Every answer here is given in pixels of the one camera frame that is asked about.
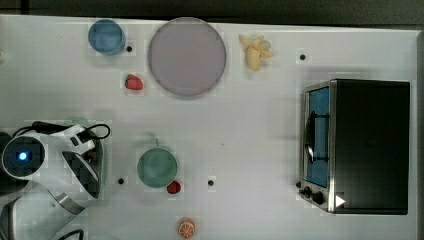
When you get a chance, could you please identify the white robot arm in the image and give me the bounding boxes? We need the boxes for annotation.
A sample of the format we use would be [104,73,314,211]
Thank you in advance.
[1,125,103,240]

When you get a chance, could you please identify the green oval strainer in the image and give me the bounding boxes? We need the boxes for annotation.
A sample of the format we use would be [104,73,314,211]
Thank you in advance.
[83,140,104,197]

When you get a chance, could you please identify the large grey plate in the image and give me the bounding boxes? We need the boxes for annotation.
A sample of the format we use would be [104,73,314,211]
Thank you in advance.
[148,17,226,97]

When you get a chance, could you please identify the small red fruit toy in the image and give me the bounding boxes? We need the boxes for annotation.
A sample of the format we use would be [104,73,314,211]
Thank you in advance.
[167,181,181,194]

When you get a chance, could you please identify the red strawberry toy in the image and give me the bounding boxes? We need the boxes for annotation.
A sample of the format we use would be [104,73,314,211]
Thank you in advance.
[125,74,144,91]

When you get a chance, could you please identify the orange slice toy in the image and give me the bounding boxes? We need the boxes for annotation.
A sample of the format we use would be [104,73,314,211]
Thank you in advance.
[178,218,196,239]

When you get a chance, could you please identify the blue cup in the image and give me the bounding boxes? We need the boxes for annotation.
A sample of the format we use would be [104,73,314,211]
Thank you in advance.
[88,19,126,56]

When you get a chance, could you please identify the black toaster oven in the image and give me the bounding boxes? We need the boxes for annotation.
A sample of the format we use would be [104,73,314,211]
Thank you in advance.
[296,79,411,215]

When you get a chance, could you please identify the green pot with handle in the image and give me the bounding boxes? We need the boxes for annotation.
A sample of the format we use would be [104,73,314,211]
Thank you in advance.
[137,138,178,189]

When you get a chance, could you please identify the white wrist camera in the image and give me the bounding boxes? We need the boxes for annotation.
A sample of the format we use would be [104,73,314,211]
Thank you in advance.
[63,125,95,154]

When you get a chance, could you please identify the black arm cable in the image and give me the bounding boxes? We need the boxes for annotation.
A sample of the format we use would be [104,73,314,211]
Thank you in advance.
[13,120,112,141]

